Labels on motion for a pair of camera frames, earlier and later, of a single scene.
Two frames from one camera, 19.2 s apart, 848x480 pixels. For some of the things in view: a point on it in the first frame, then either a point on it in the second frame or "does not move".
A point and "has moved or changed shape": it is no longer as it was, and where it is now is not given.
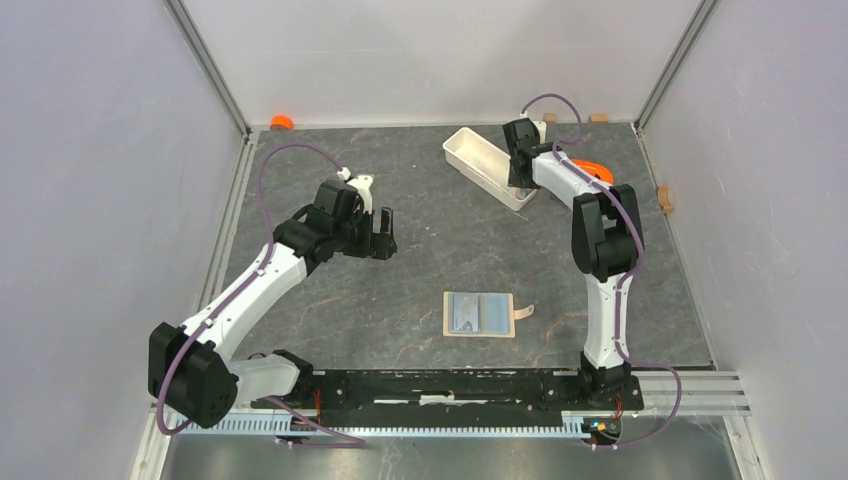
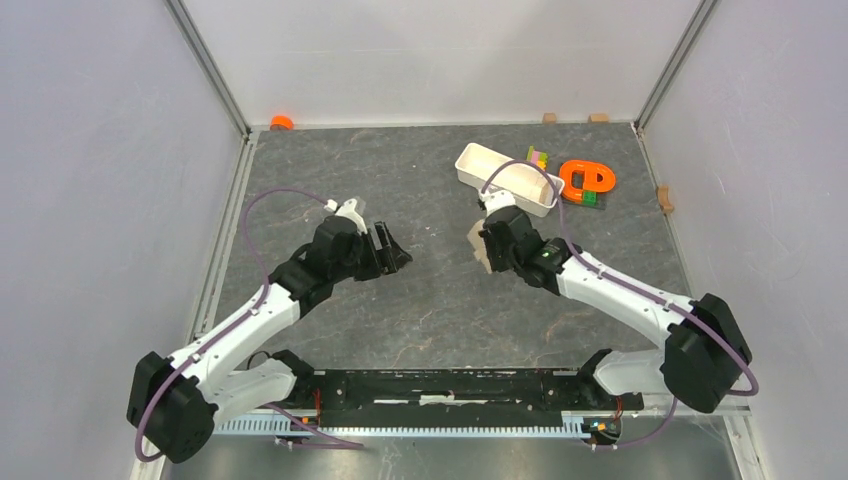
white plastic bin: [486, 166] has moved or changed shape
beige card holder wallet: [481, 314] → [477, 242]
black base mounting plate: [458, 390] does not move
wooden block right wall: [663, 199] does not move
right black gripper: [521, 183] → [496, 266]
